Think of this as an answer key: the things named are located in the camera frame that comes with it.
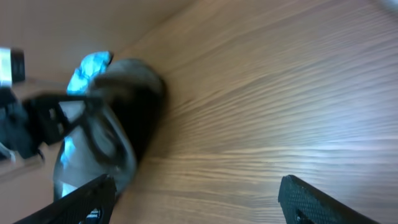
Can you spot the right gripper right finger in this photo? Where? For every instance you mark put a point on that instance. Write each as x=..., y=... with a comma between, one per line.
x=303, y=203

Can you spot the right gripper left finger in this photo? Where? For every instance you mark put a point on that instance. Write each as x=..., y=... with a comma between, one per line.
x=90, y=203

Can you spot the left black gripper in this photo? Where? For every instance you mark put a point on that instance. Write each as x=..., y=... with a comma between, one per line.
x=47, y=118

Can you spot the grey shorts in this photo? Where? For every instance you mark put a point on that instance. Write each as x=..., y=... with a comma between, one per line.
x=114, y=140

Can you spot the light blue t-shirt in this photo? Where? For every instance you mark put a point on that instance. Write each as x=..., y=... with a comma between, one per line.
x=91, y=66

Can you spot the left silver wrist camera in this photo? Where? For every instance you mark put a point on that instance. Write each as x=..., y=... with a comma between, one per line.
x=12, y=66

